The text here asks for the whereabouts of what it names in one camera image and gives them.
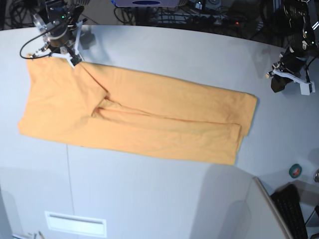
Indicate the white recessed table tray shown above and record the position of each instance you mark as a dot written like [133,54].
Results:
[84,226]

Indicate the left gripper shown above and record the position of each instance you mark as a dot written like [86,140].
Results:
[290,61]

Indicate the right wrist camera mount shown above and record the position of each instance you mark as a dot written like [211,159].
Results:
[73,56]

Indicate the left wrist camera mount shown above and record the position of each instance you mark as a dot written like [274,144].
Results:
[307,86]

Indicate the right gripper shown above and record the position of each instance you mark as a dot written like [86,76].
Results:
[60,39]

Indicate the metal knob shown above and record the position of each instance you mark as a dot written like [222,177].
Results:
[316,176]

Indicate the green tape roll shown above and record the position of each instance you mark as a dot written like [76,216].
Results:
[295,171]

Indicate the orange t-shirt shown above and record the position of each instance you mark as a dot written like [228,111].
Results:
[106,107]

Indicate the black keyboard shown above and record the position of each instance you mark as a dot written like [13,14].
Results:
[287,202]

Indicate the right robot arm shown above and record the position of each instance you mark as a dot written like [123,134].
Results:
[57,20]

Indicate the white partition panel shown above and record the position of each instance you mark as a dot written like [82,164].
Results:
[267,223]

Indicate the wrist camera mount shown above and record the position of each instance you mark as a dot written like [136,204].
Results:
[73,56]
[307,86]

